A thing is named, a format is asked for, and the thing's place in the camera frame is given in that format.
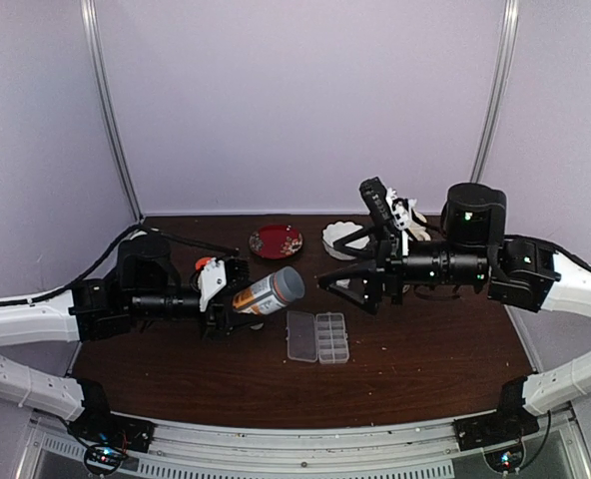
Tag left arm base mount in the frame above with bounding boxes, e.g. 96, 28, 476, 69
63, 414, 155, 477

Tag right aluminium frame post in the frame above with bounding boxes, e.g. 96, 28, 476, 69
469, 0, 520, 183

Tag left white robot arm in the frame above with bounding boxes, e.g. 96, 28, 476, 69
0, 231, 250, 443

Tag cream ribbed mug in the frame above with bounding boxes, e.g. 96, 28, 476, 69
406, 210, 431, 241

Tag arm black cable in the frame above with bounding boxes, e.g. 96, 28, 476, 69
504, 233, 591, 280
0, 225, 241, 308

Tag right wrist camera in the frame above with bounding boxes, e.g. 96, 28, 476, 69
359, 177, 417, 233

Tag white scalloped bowl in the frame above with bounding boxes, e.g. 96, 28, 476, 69
321, 221, 366, 261

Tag orange capped pill bottle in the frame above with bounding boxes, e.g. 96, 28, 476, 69
195, 256, 217, 271

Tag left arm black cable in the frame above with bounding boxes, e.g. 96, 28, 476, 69
0, 225, 241, 308

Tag white patterned rice bowl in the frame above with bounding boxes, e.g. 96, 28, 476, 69
125, 229, 149, 241

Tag red floral plate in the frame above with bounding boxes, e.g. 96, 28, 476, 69
248, 225, 303, 260

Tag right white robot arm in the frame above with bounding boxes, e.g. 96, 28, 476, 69
317, 178, 591, 318

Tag left aluminium frame post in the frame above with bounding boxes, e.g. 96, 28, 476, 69
80, 0, 144, 222

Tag front aluminium rail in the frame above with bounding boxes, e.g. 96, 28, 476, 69
23, 391, 584, 479

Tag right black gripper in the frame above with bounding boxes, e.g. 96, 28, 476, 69
317, 221, 489, 316

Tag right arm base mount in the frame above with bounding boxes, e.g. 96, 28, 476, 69
453, 411, 539, 476

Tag aluminium frame post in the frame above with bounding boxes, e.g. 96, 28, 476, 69
469, 0, 520, 183
80, 0, 144, 222

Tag grey capped orange label bottle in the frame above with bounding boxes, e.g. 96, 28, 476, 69
232, 266, 305, 316

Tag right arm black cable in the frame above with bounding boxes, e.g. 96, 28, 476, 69
504, 233, 591, 280

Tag clear plastic pill organizer box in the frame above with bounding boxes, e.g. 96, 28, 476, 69
287, 311, 350, 365

